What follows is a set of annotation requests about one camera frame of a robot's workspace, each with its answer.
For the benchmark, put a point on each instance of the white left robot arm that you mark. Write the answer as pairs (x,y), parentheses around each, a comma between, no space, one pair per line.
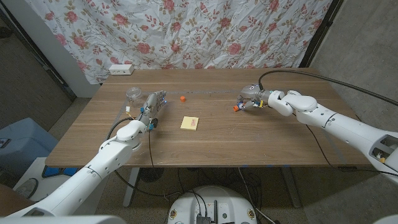
(105,158)

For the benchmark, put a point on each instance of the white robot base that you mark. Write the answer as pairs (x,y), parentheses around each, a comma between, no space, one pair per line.
(214,202)

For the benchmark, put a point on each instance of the small orange cap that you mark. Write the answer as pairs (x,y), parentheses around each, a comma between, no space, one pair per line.
(183,99)

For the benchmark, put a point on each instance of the black backdrop pole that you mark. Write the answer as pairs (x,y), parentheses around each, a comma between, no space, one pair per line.
(320,34)

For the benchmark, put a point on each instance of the white table leg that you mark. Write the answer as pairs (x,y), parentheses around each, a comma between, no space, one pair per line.
(130,186)

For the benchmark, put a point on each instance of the blue grey bin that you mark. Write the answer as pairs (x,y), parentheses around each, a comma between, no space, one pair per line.
(21,143)

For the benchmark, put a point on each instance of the clear glass jar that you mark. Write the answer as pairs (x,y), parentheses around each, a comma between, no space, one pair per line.
(135,97)

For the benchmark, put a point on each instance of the white power strip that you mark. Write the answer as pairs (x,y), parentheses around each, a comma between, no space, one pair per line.
(121,69)

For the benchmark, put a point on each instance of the orange white glue stick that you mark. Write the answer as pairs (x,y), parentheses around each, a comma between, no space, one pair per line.
(238,107)

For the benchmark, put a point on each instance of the grey sneaker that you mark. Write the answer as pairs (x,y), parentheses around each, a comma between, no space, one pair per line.
(27,188)

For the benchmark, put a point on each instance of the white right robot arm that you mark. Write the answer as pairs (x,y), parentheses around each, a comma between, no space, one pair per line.
(335,124)

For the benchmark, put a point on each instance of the black round floor fan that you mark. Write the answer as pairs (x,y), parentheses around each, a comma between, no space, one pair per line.
(151,175)

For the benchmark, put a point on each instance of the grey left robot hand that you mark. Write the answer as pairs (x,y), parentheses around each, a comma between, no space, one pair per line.
(152,107)

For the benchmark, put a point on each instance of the yellow sticky note pad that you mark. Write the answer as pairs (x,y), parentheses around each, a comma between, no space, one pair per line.
(189,123)

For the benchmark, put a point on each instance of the floral printed backdrop cloth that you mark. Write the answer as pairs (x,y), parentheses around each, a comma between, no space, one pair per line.
(186,34)

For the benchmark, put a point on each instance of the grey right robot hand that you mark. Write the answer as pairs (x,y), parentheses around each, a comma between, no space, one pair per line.
(253,93)

